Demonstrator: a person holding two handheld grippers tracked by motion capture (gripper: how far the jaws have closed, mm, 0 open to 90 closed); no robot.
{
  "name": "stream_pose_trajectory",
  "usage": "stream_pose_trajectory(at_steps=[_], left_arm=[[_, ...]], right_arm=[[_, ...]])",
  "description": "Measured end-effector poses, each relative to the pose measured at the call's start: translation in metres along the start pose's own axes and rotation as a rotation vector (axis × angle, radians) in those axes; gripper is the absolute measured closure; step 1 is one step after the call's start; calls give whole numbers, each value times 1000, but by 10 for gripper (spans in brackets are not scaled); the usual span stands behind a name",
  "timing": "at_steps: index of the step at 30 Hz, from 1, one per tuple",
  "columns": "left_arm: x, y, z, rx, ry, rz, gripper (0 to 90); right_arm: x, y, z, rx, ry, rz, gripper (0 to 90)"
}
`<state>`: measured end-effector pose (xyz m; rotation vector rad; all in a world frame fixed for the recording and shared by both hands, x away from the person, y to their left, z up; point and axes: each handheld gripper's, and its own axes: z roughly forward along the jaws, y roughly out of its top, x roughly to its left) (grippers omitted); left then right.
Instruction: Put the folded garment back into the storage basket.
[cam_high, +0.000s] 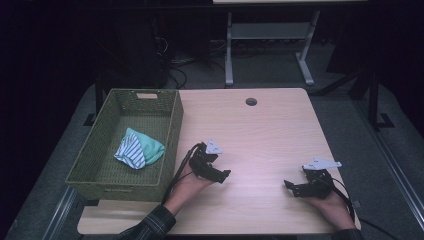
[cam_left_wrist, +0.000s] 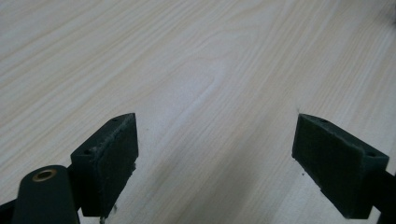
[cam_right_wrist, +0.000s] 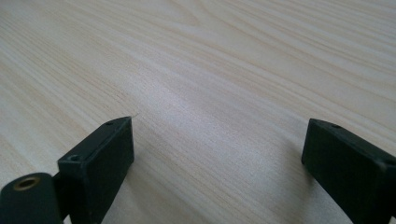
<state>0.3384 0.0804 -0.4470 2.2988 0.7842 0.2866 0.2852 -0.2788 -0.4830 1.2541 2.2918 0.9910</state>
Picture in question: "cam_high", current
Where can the person's left hand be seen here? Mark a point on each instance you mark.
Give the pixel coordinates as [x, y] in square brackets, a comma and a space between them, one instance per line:
[185, 193]

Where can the black metal post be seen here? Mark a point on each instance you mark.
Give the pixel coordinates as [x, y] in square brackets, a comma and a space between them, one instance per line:
[373, 100]
[98, 96]

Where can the grey metal stand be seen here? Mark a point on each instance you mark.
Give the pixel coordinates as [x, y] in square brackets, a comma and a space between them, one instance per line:
[266, 30]

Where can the metal floor rail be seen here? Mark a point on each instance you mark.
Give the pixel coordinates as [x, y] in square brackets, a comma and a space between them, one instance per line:
[60, 213]
[390, 166]

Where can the green woven basket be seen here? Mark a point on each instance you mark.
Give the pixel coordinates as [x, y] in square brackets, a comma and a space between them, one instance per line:
[133, 100]

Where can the person's right hand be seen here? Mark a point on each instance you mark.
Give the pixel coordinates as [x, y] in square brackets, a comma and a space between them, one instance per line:
[335, 210]

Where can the grey clip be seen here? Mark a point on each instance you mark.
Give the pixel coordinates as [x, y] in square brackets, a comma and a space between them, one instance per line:
[356, 204]

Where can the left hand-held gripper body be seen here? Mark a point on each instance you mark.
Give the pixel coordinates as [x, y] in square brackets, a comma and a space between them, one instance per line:
[201, 165]

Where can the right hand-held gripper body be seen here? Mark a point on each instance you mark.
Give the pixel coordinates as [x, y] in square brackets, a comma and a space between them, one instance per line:
[318, 186]

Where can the teal striped pet garment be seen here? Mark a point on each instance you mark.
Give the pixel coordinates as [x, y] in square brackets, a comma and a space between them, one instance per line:
[146, 148]

